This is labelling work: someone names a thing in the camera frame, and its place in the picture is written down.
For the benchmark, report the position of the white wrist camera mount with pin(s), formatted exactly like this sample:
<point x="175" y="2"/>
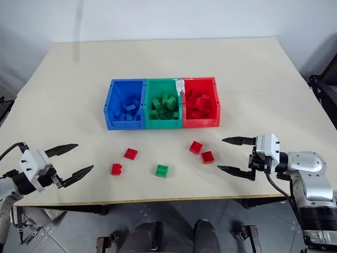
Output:
<point x="267" y="146"/>
<point x="33" y="162"/>

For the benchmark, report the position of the dark rounded shape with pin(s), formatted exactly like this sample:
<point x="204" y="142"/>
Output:
<point x="206" y="235"/>
<point x="144" y="237"/>

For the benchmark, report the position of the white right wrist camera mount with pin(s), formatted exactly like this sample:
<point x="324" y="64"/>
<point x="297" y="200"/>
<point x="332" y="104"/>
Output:
<point x="267" y="146"/>

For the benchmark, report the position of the red building block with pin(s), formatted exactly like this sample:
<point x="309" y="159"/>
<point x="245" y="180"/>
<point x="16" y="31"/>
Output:
<point x="200" y="105"/>
<point x="116" y="169"/>
<point x="196" y="147"/>
<point x="205" y="97"/>
<point x="131" y="154"/>
<point x="196" y="114"/>
<point x="207" y="157"/>

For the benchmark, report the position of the red plastic bin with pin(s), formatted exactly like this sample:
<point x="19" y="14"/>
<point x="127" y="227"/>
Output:
<point x="214" y="100"/>

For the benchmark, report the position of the green building block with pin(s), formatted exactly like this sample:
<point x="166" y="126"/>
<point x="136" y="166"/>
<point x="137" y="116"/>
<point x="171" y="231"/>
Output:
<point x="162" y="171"/>
<point x="165" y="97"/>
<point x="171" y="102"/>
<point x="153" y="114"/>

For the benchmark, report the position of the brown metal stand foot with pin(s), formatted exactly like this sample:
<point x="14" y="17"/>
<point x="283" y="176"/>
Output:
<point x="247" y="234"/>
<point x="105" y="241"/>

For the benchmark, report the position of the dark object at table side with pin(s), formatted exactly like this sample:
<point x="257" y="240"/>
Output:
<point x="4" y="110"/>

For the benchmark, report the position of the green plastic bin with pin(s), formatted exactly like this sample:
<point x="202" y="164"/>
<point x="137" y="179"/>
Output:
<point x="148" y="124"/>

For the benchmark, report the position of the blue building block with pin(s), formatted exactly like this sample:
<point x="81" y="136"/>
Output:
<point x="136" y="100"/>
<point x="130" y="107"/>
<point x="129" y="116"/>

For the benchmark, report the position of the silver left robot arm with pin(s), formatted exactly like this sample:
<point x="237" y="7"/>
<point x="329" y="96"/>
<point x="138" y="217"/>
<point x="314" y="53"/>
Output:
<point x="8" y="189"/>

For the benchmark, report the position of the white torn label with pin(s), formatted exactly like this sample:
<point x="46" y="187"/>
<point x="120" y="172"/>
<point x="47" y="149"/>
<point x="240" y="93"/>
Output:
<point x="180" y="85"/>

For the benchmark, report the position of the black table support bar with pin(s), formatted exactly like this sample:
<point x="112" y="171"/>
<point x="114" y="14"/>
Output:
<point x="79" y="208"/>
<point x="263" y="203"/>

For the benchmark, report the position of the black metal chair frame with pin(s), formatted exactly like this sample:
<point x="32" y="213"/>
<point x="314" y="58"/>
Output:
<point x="325" y="84"/>

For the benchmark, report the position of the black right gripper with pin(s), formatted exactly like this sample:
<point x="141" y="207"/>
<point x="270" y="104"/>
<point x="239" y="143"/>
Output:
<point x="260" y="163"/>

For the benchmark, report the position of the blue plastic bin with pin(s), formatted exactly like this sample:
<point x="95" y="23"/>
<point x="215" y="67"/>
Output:
<point x="116" y="105"/>

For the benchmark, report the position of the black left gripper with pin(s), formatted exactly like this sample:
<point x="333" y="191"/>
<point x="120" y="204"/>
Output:
<point x="48" y="179"/>

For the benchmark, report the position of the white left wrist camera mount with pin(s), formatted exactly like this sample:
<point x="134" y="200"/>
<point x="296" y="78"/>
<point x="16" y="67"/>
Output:
<point x="33" y="162"/>

